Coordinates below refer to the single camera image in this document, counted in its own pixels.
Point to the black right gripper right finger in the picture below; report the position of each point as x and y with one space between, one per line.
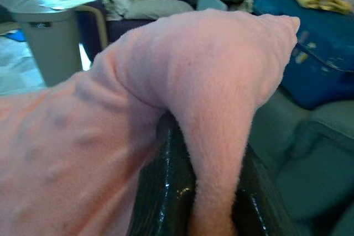
257 208

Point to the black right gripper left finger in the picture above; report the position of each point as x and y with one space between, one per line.
163 180

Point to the pink fleece pillow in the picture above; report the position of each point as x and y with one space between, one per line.
193 67

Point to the dark green leather sofa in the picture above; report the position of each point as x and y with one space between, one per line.
309 164

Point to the cream pillow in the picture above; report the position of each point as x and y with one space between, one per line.
160 9

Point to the purple wooden-armed armchair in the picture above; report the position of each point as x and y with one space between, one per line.
124 28

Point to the blue suitcase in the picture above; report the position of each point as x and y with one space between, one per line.
323 53

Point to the grey lidded trash bin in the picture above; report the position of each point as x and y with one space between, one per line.
52 48

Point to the light blue child chair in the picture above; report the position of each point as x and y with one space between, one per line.
210 2

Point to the blue floor mat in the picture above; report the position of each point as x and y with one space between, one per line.
17 36

